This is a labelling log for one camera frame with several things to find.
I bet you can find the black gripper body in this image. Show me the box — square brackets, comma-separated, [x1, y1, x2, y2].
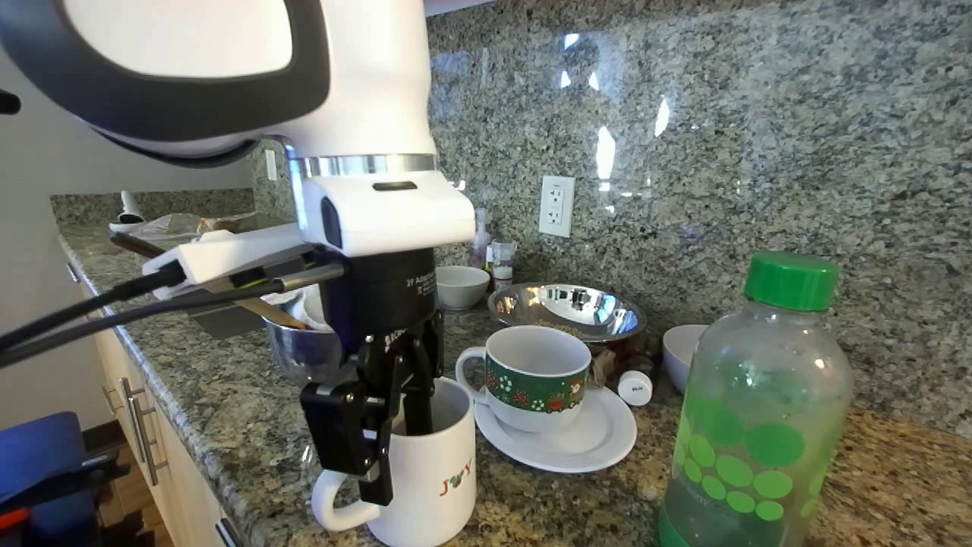
[324, 251, 448, 381]

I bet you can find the white printed mug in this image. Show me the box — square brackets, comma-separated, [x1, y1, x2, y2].
[309, 374, 481, 547]

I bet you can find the wide white ceramic bowl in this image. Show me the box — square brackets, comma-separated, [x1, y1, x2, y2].
[434, 263, 493, 313]

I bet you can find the stainless steel pot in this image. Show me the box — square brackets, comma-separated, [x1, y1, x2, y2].
[263, 287, 347, 383]

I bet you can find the clear pump soap dispenser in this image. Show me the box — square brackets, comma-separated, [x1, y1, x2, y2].
[472, 208, 496, 263]

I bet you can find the white cup with green band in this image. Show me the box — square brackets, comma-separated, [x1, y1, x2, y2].
[453, 323, 597, 438]

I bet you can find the stainless steel sink basin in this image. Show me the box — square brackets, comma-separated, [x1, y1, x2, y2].
[192, 301, 266, 345]

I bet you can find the shiny steel mixing bowl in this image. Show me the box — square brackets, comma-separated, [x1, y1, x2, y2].
[485, 279, 649, 351]

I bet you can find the white saucer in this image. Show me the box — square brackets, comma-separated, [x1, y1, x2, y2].
[472, 386, 642, 480]

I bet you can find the small white bottle cap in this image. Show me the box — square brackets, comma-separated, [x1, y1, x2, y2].
[617, 368, 658, 411]

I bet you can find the dark wooden spoon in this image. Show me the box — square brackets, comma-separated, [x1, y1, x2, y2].
[106, 230, 177, 263]

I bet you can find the grey sink sprayer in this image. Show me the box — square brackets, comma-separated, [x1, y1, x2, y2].
[106, 188, 149, 228]

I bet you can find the blue padded object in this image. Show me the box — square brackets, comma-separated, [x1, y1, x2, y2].
[0, 407, 132, 547]

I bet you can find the clear bottle with green cap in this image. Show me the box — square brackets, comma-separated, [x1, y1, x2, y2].
[653, 252, 856, 547]

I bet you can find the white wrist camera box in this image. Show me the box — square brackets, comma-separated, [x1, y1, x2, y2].
[139, 222, 347, 299]

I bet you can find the white wall power outlet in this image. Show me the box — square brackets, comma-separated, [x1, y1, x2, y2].
[537, 175, 580, 240]

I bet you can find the metal cabinet door handle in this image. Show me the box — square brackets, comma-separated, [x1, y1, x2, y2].
[118, 374, 171, 489]

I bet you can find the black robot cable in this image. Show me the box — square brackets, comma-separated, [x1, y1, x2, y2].
[0, 258, 347, 372]

